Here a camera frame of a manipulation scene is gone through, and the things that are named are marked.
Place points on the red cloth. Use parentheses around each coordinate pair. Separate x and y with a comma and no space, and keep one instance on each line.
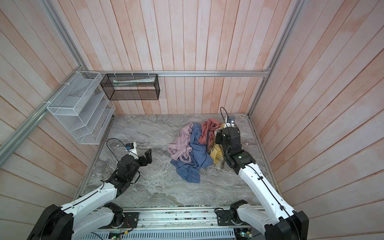
(208,131)

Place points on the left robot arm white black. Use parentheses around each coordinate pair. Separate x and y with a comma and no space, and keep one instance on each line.
(95,210)

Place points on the black mesh basket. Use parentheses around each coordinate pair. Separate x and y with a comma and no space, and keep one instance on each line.
(126,87)

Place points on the yellow plaid cloth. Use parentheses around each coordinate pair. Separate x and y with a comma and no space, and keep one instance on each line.
(216,150)

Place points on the blue checked cloth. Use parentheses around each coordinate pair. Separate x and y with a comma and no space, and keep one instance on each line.
(200,158)

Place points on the aluminium mounting rail base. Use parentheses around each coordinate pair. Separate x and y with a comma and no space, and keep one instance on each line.
(172,218)

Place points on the white wire mesh shelf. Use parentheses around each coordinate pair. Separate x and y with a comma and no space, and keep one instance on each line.
(83,111)

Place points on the pink cloth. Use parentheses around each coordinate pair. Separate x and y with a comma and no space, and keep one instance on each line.
(180,149)

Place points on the aluminium frame horizontal bar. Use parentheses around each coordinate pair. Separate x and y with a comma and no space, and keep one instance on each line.
(183,73)

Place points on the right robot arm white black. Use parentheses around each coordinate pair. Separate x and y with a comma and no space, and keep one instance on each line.
(279,220)

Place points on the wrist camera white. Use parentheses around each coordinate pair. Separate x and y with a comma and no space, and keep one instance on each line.
(131,148)
(230,122)

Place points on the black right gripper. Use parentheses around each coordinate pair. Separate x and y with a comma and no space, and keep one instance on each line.
(220,135)

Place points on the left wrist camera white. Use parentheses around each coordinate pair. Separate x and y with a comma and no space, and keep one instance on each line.
(131,148)

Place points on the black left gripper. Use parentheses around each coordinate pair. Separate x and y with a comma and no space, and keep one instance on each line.
(148,157)

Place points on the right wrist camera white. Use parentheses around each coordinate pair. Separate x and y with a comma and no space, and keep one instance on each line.
(230,122)

